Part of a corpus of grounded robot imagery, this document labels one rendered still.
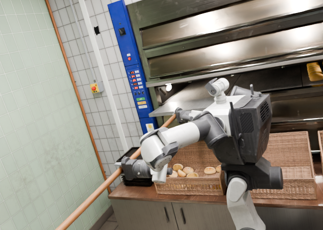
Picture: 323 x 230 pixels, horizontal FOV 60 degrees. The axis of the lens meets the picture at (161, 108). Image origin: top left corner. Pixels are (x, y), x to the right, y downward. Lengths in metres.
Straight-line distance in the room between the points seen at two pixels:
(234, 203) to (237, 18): 1.31
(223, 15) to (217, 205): 1.41
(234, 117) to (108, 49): 1.69
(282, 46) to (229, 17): 0.44
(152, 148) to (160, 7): 1.54
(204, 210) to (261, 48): 1.27
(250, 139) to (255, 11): 1.13
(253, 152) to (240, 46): 1.09
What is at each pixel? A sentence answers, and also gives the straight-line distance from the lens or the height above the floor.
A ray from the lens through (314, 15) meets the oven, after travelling 2.22.
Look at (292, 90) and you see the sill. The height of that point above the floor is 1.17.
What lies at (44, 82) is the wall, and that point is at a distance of 2.80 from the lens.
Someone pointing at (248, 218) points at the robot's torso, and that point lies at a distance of 1.69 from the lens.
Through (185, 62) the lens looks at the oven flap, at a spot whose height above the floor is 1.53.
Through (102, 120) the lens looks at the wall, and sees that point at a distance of 2.98.
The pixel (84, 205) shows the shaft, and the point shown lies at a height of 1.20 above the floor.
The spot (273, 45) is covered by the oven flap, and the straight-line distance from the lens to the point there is 2.23.
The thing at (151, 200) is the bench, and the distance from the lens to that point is 2.38.
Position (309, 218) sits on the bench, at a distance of 2.13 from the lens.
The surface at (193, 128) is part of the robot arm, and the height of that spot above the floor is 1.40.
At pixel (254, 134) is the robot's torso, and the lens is 1.34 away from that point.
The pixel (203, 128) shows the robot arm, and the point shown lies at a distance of 1.19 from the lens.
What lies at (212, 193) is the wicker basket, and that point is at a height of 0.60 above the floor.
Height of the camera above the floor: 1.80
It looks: 15 degrees down
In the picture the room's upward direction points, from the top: 14 degrees counter-clockwise
